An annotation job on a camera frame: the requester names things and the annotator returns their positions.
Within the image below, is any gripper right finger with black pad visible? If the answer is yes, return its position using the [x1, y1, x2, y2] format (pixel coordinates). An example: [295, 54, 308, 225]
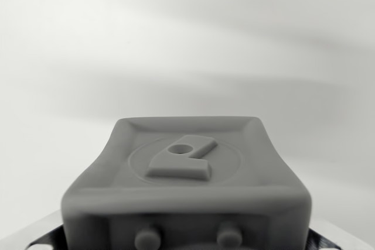
[304, 211, 375, 250]

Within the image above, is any grey embossed cube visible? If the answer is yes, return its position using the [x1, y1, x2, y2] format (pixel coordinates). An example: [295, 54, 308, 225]
[60, 116, 312, 250]

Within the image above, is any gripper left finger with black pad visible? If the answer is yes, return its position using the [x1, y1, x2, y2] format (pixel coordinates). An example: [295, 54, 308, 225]
[0, 211, 69, 250]

